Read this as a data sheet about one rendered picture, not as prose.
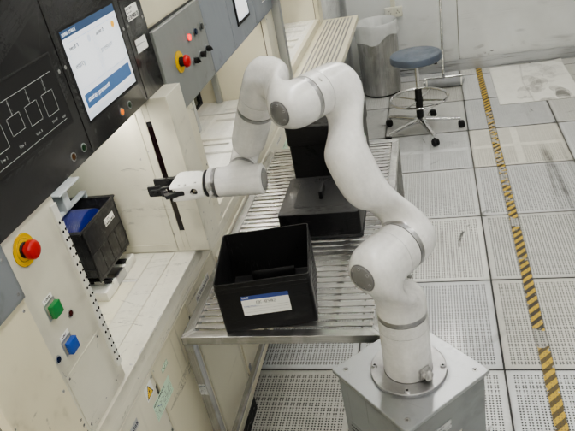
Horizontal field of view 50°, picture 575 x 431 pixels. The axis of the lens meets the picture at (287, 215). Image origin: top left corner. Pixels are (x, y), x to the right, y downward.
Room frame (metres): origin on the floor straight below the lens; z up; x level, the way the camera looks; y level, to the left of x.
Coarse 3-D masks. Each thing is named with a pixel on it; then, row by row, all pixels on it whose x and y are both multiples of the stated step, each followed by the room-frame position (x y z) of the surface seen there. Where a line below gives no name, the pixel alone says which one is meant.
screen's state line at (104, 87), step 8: (120, 72) 1.65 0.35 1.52; (128, 72) 1.69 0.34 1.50; (104, 80) 1.56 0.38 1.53; (112, 80) 1.60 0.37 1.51; (120, 80) 1.63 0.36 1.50; (96, 88) 1.51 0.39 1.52; (104, 88) 1.55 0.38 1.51; (112, 88) 1.59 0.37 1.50; (88, 96) 1.47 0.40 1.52; (96, 96) 1.50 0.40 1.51; (88, 104) 1.46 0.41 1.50
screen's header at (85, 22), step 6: (108, 6) 1.69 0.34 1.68; (96, 12) 1.63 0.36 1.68; (102, 12) 1.65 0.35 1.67; (108, 12) 1.68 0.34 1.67; (90, 18) 1.59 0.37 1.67; (96, 18) 1.62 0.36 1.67; (78, 24) 1.53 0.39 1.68; (84, 24) 1.56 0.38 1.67; (66, 30) 1.48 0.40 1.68; (72, 30) 1.50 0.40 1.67; (78, 30) 1.52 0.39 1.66; (60, 36) 1.45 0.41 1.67; (66, 36) 1.47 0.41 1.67
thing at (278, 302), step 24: (240, 240) 1.71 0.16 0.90; (264, 240) 1.70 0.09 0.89; (288, 240) 1.69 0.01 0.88; (216, 264) 1.55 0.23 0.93; (240, 264) 1.71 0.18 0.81; (264, 264) 1.70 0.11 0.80; (288, 264) 1.69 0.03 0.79; (312, 264) 1.57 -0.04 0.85; (216, 288) 1.44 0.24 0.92; (240, 288) 1.43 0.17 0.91; (264, 288) 1.43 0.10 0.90; (288, 288) 1.42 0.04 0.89; (312, 288) 1.43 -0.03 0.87; (240, 312) 1.44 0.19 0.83; (264, 312) 1.43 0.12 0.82; (288, 312) 1.42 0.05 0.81; (312, 312) 1.41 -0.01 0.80
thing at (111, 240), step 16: (64, 192) 1.66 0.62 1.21; (80, 192) 1.80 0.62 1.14; (64, 208) 1.68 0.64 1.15; (80, 208) 1.81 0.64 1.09; (96, 208) 1.79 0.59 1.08; (112, 208) 1.75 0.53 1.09; (96, 224) 1.65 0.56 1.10; (112, 224) 1.72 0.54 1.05; (80, 240) 1.58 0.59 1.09; (96, 240) 1.62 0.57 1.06; (112, 240) 1.69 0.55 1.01; (80, 256) 1.58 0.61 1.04; (96, 256) 1.59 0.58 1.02; (112, 256) 1.67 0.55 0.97; (96, 272) 1.57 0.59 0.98
